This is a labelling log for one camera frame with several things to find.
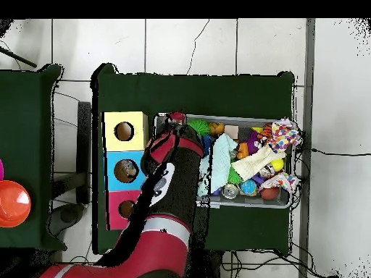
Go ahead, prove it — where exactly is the wooden box with three holes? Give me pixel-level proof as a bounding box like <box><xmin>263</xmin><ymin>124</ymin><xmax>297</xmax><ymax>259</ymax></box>
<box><xmin>103</xmin><ymin>111</ymin><xmax>151</xmax><ymax>231</ymax></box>

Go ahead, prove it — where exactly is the shallow clear mesh bin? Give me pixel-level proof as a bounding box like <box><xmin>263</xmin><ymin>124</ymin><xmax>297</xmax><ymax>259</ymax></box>
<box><xmin>151</xmin><ymin>112</ymin><xmax>302</xmax><ymax>209</ymax></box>

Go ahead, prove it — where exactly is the dark green tablecloth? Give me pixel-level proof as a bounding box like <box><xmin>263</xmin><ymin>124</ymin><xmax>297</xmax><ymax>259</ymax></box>
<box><xmin>91</xmin><ymin>62</ymin><xmax>296</xmax><ymax>256</ymax></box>

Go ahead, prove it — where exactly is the mint green knit cloth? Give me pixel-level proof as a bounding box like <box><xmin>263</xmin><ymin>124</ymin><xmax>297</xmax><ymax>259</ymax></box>
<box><xmin>198</xmin><ymin>134</ymin><xmax>238</xmax><ymax>198</ymax></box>

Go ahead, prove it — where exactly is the green spiky ball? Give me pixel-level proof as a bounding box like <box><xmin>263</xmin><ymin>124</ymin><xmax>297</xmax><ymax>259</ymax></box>
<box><xmin>228</xmin><ymin>167</ymin><xmax>243</xmax><ymax>186</ymax></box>

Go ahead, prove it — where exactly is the cream cloth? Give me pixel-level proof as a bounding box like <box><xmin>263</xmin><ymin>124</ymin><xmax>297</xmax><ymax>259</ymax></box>
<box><xmin>231</xmin><ymin>144</ymin><xmax>288</xmax><ymax>182</ymax></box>

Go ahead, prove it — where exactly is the black floor stand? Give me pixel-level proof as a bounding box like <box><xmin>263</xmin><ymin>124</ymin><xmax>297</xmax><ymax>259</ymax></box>
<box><xmin>49</xmin><ymin>101</ymin><xmax>93</xmax><ymax>237</ymax></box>

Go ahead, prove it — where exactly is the red-brown ball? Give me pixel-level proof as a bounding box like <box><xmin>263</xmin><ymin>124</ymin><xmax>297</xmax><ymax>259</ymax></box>
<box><xmin>260</xmin><ymin>187</ymin><xmax>280</xmax><ymax>201</ymax></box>

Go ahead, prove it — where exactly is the dark green side table cloth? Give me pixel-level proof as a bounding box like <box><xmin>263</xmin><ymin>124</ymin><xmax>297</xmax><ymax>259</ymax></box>
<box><xmin>0</xmin><ymin>63</ymin><xmax>67</xmax><ymax>251</ymax></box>

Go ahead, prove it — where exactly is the black tripod leg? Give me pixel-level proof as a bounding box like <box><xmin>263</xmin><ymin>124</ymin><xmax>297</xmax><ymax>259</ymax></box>
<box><xmin>0</xmin><ymin>46</ymin><xmax>38</xmax><ymax>70</ymax></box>

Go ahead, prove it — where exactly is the orange plate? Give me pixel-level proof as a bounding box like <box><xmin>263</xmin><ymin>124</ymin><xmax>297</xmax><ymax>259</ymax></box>
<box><xmin>0</xmin><ymin>180</ymin><xmax>32</xmax><ymax>228</ymax></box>

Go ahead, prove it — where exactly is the thin black floor cable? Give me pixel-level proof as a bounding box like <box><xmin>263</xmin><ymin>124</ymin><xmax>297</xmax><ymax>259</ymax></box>
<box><xmin>186</xmin><ymin>19</ymin><xmax>211</xmax><ymax>75</ymax></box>

